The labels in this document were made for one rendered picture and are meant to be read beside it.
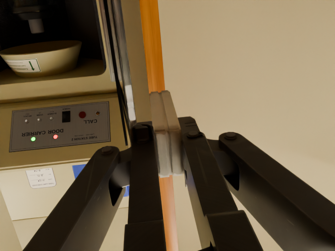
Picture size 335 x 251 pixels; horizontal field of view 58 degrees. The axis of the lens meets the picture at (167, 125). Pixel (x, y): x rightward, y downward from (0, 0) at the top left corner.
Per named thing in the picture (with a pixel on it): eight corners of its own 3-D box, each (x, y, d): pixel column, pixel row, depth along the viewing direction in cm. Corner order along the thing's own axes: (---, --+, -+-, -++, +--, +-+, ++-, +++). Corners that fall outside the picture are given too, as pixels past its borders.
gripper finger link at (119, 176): (159, 186, 15) (100, 192, 15) (154, 141, 20) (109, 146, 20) (156, 160, 15) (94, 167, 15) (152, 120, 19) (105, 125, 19)
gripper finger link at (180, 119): (185, 156, 15) (246, 149, 15) (174, 117, 19) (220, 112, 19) (187, 182, 15) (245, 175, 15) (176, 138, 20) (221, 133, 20)
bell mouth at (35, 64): (87, 37, 77) (91, 59, 79) (16, 44, 76) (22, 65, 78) (73, 49, 61) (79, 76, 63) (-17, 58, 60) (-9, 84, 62)
